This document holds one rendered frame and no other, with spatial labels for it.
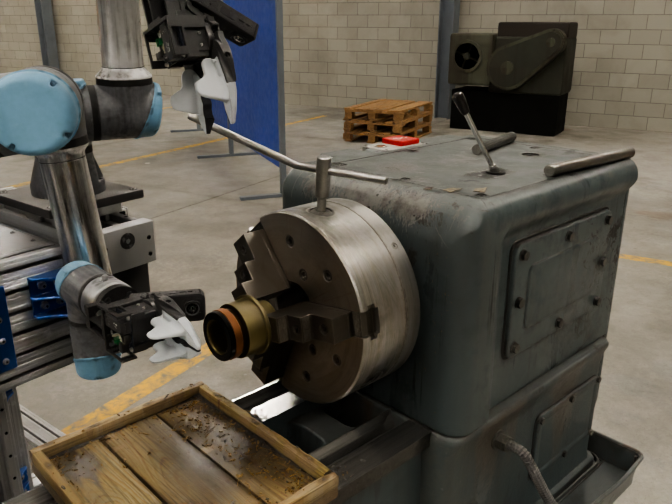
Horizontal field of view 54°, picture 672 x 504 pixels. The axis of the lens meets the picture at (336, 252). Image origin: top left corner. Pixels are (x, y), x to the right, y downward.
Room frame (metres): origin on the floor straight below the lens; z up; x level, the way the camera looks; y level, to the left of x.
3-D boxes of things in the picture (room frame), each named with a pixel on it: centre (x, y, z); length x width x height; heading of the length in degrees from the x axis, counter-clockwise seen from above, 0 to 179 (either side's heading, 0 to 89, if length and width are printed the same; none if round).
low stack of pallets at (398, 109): (9.19, -0.72, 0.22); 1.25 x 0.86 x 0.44; 153
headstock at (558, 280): (1.29, -0.25, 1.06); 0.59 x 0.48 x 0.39; 133
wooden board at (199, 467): (0.81, 0.23, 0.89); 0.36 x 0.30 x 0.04; 43
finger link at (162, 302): (0.87, 0.24, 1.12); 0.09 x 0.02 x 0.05; 43
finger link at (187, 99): (0.98, 0.21, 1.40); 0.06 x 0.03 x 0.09; 133
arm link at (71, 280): (1.01, 0.41, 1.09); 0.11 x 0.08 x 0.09; 43
